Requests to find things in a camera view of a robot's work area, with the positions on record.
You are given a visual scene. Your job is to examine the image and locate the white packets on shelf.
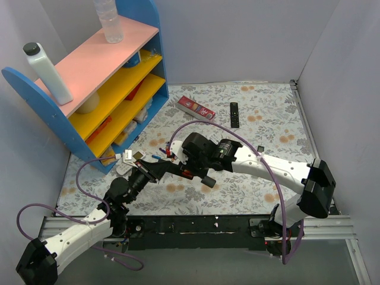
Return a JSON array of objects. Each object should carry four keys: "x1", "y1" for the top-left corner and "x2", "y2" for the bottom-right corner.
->
[{"x1": 114, "y1": 107, "x2": 148, "y2": 146}]

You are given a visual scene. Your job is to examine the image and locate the floral table mat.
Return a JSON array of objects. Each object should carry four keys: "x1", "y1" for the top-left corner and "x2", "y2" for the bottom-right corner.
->
[{"x1": 55, "y1": 83, "x2": 332, "y2": 216}]

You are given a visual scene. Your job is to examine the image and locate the white bottle black cap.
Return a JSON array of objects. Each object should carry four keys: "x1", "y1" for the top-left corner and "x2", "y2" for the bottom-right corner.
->
[{"x1": 23, "y1": 42, "x2": 74, "y2": 105}]

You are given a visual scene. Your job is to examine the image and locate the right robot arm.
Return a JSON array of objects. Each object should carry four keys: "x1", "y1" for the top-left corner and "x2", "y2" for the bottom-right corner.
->
[{"x1": 170, "y1": 132, "x2": 336, "y2": 236}]

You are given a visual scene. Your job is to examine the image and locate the purple cable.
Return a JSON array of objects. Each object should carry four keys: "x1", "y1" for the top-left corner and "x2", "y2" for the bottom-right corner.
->
[
  {"x1": 15, "y1": 154, "x2": 145, "y2": 271},
  {"x1": 169, "y1": 120, "x2": 305, "y2": 265}
]

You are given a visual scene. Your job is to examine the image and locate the red toothpaste box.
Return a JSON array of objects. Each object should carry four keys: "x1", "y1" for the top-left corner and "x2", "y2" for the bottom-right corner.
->
[{"x1": 176, "y1": 96, "x2": 216, "y2": 122}]

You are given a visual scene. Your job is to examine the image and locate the small white display remote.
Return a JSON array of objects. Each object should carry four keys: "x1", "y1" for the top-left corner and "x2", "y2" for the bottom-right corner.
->
[{"x1": 116, "y1": 149, "x2": 145, "y2": 176}]

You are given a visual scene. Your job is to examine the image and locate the orange box on shelf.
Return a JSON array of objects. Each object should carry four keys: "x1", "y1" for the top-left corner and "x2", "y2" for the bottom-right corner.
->
[{"x1": 85, "y1": 116, "x2": 112, "y2": 145}]

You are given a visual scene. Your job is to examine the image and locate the pile of small batteries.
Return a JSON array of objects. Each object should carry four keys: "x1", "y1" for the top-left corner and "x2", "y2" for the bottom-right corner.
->
[{"x1": 157, "y1": 145, "x2": 172, "y2": 159}]

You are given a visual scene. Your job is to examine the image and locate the black tv remote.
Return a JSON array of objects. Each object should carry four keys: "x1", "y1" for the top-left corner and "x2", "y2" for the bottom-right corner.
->
[{"x1": 230, "y1": 102, "x2": 240, "y2": 128}]

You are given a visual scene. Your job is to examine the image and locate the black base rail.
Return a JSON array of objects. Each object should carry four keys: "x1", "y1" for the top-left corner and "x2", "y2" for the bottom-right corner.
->
[{"x1": 110, "y1": 214, "x2": 282, "y2": 257}]

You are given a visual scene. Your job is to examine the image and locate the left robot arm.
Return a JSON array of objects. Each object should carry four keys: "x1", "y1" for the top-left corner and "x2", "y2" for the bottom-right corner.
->
[{"x1": 15, "y1": 160, "x2": 178, "y2": 284}]

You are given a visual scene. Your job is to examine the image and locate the beige cylinder on shelf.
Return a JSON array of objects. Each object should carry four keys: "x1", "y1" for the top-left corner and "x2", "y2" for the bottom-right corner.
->
[{"x1": 75, "y1": 92, "x2": 100, "y2": 115}]

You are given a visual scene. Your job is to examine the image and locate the black battery cover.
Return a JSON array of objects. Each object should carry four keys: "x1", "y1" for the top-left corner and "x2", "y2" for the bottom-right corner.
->
[{"x1": 201, "y1": 176, "x2": 216, "y2": 188}]

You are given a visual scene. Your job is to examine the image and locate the blue white can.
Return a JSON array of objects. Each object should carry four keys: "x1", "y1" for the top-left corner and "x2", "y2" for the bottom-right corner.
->
[{"x1": 122, "y1": 51, "x2": 141, "y2": 68}]

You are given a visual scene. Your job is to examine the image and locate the blue pink yellow shelf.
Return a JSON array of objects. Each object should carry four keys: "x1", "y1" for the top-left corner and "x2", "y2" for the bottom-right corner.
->
[{"x1": 2, "y1": 1, "x2": 169, "y2": 173}]

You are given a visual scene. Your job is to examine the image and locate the clear plastic water bottle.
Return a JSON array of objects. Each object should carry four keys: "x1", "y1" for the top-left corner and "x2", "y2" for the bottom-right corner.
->
[{"x1": 93, "y1": 0, "x2": 124, "y2": 43}]

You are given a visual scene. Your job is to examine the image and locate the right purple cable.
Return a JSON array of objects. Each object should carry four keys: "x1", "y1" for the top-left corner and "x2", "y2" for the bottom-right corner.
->
[{"x1": 169, "y1": 120, "x2": 305, "y2": 265}]

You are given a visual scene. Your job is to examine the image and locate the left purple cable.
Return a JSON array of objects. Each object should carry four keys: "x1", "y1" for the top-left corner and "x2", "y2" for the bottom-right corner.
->
[{"x1": 15, "y1": 154, "x2": 145, "y2": 271}]

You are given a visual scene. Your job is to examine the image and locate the slim white remote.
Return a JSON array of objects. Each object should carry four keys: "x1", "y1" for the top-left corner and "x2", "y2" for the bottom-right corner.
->
[{"x1": 257, "y1": 145, "x2": 264, "y2": 153}]

